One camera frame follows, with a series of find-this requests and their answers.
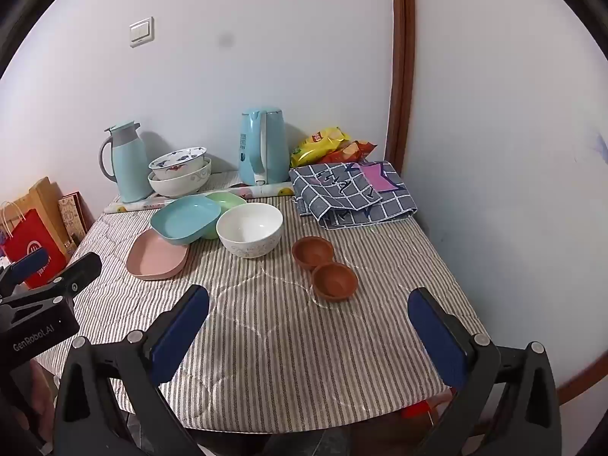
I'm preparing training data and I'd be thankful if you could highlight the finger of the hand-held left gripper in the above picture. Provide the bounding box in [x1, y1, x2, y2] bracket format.
[0, 253, 103, 310]
[0, 248, 49, 296]

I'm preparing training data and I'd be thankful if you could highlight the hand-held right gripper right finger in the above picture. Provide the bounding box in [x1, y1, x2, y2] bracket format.
[407, 287, 564, 456]

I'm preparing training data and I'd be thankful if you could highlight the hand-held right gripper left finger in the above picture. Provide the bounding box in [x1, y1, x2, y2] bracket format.
[53, 285, 212, 456]

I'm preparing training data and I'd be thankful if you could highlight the plain white bowl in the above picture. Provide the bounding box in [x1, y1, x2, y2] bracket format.
[217, 203, 284, 260]

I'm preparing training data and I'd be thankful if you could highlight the small brown bowl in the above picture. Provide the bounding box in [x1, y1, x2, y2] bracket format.
[311, 262, 359, 301]
[291, 236, 335, 268]

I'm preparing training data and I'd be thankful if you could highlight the green plastic dish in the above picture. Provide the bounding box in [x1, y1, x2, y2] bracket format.
[202, 191, 249, 241]

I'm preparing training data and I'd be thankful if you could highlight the red paper bag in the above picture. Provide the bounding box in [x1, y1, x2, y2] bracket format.
[0, 201, 68, 290]

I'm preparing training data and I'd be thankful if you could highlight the patterned cardboard box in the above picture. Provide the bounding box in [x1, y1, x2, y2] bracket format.
[58, 192, 89, 252]

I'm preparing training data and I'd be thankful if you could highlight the brown paper bag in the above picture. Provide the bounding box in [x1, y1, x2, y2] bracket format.
[19, 177, 65, 248]

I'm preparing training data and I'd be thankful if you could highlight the small red plastic item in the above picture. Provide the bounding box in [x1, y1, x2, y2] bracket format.
[401, 401, 435, 420]

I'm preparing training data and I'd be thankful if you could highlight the pink plastic dish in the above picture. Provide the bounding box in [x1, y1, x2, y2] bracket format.
[126, 229, 191, 280]

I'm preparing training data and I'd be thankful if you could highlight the blue plastic dish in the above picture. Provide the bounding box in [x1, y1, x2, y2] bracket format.
[150, 195, 222, 246]

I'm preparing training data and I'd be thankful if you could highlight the grey striped tablecloth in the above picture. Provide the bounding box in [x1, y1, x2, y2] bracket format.
[35, 170, 488, 434]

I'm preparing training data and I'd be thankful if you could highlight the light blue thermos jug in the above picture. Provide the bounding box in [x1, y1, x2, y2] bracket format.
[99, 122, 154, 203]

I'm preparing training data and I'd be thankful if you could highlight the white bowl with grey swirls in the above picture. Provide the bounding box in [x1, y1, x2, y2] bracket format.
[147, 158, 212, 199]

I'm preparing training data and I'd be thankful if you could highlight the floral patterned porcelain bowl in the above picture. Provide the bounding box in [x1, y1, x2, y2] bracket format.
[149, 147, 208, 181]

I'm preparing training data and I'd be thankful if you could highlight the brown wooden baseboard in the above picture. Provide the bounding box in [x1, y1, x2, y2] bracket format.
[556, 351, 606, 407]

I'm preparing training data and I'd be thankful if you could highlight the fruit printed rolled oilcloth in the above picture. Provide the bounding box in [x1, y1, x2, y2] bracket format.
[103, 181, 296, 215]

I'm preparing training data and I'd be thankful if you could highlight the grey checked cloth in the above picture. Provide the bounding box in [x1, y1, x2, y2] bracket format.
[290, 161, 419, 231]

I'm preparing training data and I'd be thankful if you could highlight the light blue electric kettle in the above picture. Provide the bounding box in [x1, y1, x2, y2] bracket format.
[237, 109, 291, 187]

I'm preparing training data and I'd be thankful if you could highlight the red chip bag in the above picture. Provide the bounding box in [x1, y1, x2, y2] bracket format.
[319, 140, 377, 166]

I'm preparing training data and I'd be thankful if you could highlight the yellow chip bag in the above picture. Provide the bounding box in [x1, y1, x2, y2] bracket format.
[290, 126, 351, 168]

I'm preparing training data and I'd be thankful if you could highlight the white light switch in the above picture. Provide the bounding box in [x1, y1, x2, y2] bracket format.
[129, 16, 155, 49]

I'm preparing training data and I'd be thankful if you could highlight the brown wooden door frame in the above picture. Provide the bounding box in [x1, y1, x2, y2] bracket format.
[386, 0, 419, 179]

